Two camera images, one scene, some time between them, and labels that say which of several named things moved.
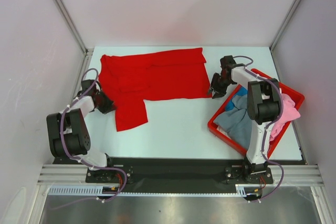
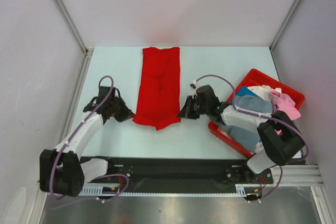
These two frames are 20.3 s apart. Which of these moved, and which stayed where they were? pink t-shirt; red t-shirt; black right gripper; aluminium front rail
Moved: red t-shirt; black right gripper
Stayed: aluminium front rail; pink t-shirt
